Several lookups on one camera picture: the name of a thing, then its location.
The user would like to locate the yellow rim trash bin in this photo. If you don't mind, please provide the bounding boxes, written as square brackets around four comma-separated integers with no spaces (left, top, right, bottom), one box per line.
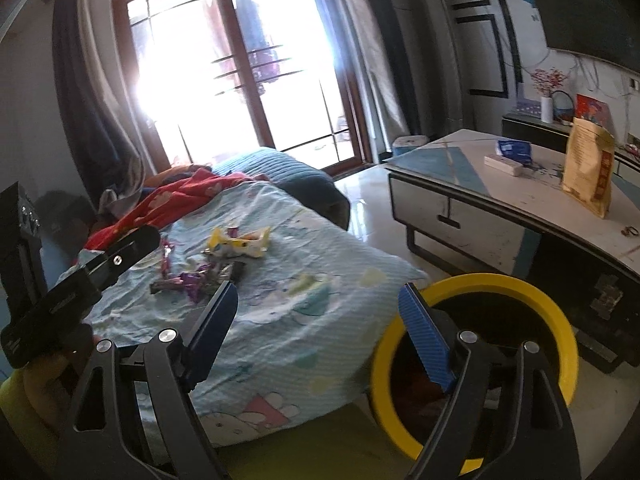
[370,273,580,479]

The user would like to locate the purple wrapper pile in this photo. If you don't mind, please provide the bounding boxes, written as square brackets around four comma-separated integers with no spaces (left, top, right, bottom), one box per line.
[149,237,246,304]

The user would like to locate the red floral blanket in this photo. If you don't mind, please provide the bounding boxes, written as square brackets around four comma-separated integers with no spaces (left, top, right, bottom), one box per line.
[85,169,269,250]

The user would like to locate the light blue cartoon bedsheet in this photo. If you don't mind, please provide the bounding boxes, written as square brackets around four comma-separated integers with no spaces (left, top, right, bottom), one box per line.
[60,179,429,449]

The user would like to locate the yellow white wrapper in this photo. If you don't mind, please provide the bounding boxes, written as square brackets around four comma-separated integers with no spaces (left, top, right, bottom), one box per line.
[205,226,271,258]

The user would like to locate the white coffee table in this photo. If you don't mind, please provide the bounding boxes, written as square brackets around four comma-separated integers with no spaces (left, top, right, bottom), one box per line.
[386,129,639,373]

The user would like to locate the yellow paper bag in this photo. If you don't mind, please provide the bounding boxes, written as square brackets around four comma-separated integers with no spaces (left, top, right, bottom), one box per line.
[562,118,615,219]

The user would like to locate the white flat box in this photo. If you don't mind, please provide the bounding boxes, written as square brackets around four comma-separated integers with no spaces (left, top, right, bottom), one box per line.
[484,154,524,177]

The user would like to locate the blue tissue pack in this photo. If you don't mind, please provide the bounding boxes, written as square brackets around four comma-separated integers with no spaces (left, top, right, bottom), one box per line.
[496,138,533,166]

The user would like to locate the dark teal sofa cushion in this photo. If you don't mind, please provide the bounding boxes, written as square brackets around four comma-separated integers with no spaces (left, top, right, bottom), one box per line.
[212,148,350,230]

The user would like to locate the black tv cabinet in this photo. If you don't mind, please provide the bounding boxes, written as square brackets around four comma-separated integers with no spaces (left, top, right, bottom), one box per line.
[501,113,640,186]

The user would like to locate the blue white small bin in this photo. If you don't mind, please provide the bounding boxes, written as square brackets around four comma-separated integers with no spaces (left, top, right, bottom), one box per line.
[392,134,428,156]

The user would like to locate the red picture box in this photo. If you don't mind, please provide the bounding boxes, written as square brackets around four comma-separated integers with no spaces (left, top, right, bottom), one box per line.
[575,94,612,131]

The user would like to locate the white vase red flowers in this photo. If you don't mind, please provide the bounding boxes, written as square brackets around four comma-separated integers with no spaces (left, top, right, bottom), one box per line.
[530,67,570,124]

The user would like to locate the tall grey air conditioner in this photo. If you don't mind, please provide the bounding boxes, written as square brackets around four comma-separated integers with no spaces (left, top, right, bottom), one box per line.
[410,0,473,138]

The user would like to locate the grey window curtain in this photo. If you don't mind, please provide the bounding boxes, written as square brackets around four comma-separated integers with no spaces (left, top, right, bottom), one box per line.
[333,0,421,162]

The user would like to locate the black wall television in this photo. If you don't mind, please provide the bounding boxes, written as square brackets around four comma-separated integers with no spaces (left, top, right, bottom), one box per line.
[534,0,639,73]

